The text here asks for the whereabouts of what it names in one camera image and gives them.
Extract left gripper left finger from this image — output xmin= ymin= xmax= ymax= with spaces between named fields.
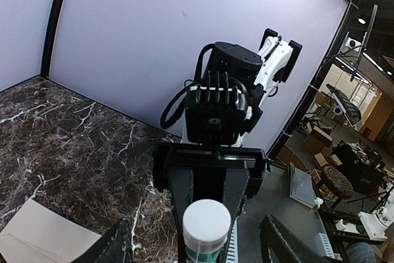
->
xmin=72 ymin=218 xmax=134 ymax=263

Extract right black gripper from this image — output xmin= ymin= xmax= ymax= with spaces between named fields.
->
xmin=152 ymin=142 xmax=266 ymax=262

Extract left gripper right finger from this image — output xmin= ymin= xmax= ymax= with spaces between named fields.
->
xmin=260 ymin=214 xmax=332 ymax=263

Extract green white glue stick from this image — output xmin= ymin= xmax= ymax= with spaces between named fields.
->
xmin=182 ymin=199 xmax=231 ymax=262

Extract cream envelope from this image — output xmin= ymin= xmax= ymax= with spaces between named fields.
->
xmin=1 ymin=199 xmax=101 ymax=262

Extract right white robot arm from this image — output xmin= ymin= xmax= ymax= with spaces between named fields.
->
xmin=152 ymin=29 xmax=302 ymax=262

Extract grey laptop on desk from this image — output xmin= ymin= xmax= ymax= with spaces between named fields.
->
xmin=288 ymin=163 xmax=316 ymax=208

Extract brown round woven stool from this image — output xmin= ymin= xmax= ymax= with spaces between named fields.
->
xmin=321 ymin=166 xmax=355 ymax=200

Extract cardboard boxes in background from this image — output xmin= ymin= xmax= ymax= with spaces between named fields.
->
xmin=302 ymin=126 xmax=342 ymax=169

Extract white slotted cable duct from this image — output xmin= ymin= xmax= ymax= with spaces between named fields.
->
xmin=225 ymin=219 xmax=239 ymax=263

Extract right black frame post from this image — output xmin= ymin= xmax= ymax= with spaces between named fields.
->
xmin=40 ymin=0 xmax=64 ymax=79

